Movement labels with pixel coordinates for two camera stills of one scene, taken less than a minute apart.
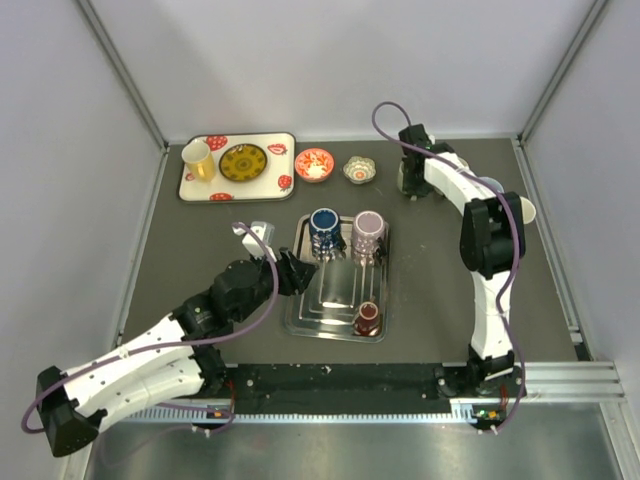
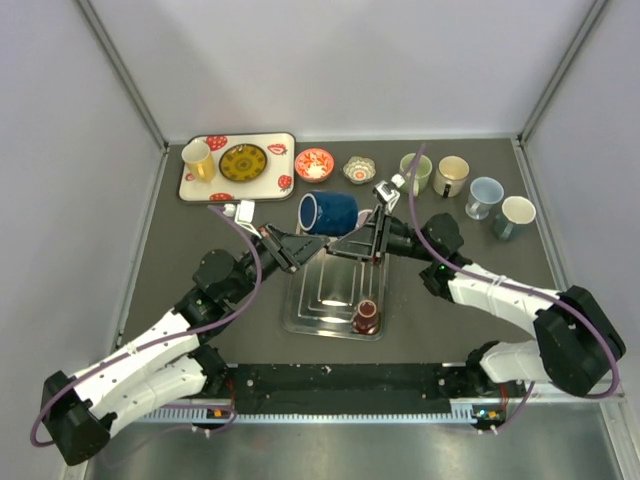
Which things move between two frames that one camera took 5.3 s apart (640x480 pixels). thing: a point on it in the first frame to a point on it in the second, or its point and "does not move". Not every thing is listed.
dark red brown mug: (367, 323) does not move
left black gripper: (295, 275) to (290, 251)
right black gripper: (411, 189) to (371, 240)
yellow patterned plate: (242, 162) does not move
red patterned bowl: (314, 165) does not move
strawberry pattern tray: (277, 183) does not move
